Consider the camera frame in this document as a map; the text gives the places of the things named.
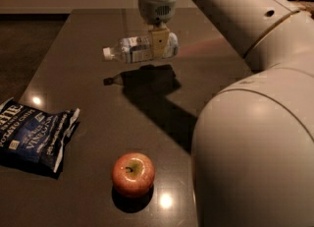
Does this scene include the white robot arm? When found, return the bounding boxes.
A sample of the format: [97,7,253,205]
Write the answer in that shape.
[138,0,314,227]

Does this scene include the red apple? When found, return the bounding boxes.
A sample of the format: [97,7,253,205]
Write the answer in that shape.
[111,152,155,198]

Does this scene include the blue potato chips bag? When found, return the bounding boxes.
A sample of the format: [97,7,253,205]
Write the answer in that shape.
[0,98,79,173]

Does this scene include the clear blue-labelled plastic bottle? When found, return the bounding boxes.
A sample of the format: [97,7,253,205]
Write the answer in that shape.
[102,32,179,64]

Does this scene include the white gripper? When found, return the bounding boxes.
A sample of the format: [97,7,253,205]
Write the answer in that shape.
[138,0,177,59]

